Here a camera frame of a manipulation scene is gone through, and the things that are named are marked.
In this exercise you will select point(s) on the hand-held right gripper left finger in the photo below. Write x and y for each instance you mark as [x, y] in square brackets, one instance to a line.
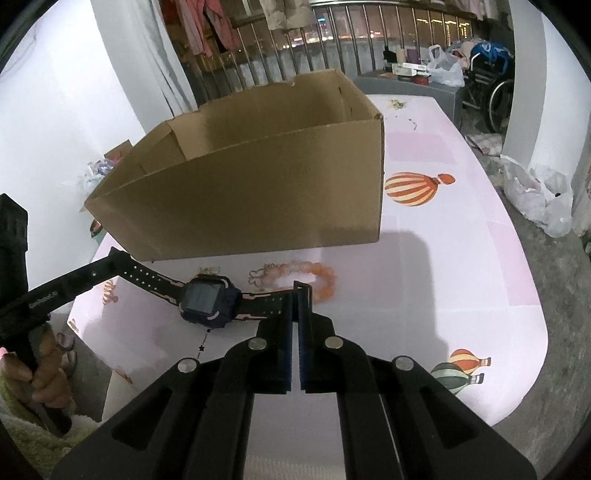
[287, 341]

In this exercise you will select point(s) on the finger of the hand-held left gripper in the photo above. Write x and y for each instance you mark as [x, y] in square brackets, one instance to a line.
[97, 272]

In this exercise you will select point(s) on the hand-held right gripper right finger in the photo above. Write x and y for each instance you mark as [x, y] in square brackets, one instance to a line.
[304, 341]

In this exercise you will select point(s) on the black smart watch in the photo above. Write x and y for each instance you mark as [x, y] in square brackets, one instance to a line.
[203, 300]

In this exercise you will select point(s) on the small gold earring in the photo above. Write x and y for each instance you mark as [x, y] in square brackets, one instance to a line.
[210, 272]

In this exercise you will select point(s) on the torn cardboard box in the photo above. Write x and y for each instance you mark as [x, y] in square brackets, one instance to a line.
[254, 194]

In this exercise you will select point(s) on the person's left forearm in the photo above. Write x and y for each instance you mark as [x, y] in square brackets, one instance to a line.
[27, 443]

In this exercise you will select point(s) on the person's left hand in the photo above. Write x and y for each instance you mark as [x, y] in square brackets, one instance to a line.
[51, 387]

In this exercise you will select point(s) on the crumpled clear plastic bag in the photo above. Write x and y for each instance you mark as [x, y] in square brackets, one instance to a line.
[94, 175]

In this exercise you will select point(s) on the small brown cardboard box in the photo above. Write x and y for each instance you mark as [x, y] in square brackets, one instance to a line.
[119, 151]

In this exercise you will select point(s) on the hanging pink garments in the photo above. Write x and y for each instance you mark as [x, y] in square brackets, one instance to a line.
[198, 27]

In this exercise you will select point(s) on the large white plastic bag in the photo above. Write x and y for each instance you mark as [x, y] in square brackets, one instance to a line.
[540, 198]

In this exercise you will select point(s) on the metal balcony railing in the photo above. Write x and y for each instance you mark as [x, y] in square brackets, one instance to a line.
[277, 55]

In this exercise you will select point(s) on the red round tin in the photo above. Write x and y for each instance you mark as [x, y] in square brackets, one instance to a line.
[421, 79]

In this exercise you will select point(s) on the flat white box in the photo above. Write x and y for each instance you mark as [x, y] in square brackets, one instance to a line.
[408, 69]

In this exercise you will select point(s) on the purple box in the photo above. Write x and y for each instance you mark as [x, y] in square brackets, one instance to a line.
[413, 56]

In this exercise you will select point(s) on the wheelchair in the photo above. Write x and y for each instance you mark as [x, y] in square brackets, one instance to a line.
[496, 99]

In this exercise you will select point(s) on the hanging beige garment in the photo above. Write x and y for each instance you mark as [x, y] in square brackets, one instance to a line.
[286, 11]

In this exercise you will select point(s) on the blue cloth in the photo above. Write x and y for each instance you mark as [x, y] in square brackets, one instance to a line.
[496, 53]

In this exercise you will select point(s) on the hanging pink jacket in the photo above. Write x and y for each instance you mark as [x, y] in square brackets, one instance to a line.
[455, 8]

